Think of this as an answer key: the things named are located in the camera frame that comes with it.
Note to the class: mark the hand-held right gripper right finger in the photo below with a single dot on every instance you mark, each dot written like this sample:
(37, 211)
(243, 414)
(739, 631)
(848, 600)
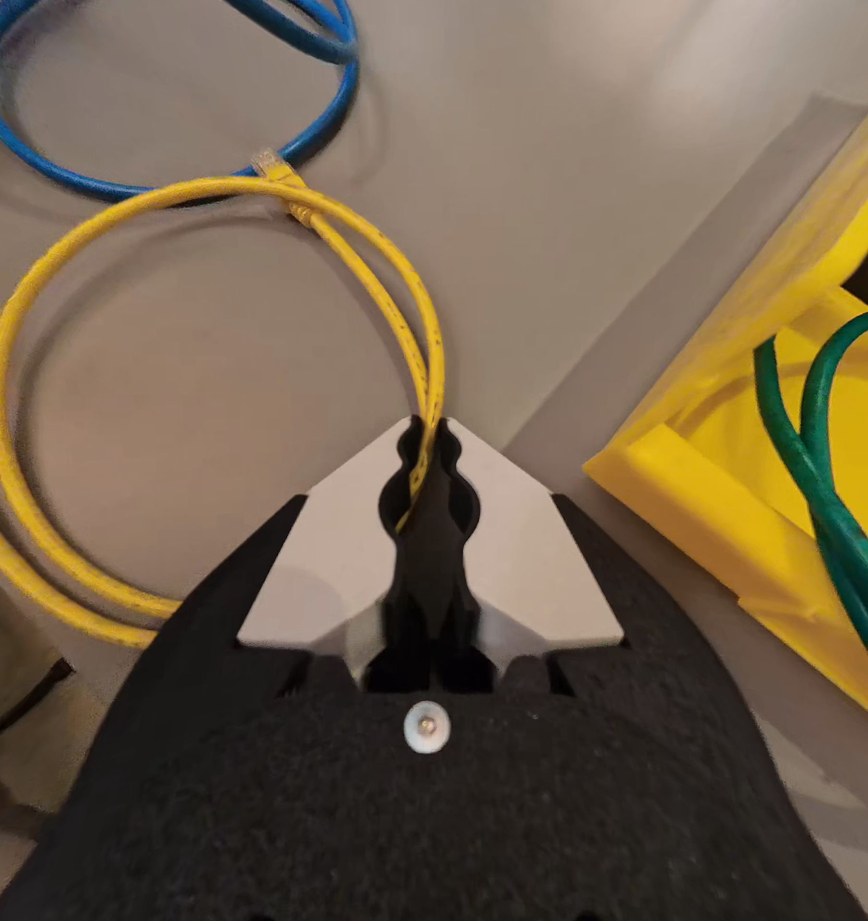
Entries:
(542, 568)

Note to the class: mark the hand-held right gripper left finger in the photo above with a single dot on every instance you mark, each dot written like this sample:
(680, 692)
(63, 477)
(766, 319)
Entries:
(318, 568)

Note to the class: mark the yellow storage bin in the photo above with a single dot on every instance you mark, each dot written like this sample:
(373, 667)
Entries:
(729, 532)

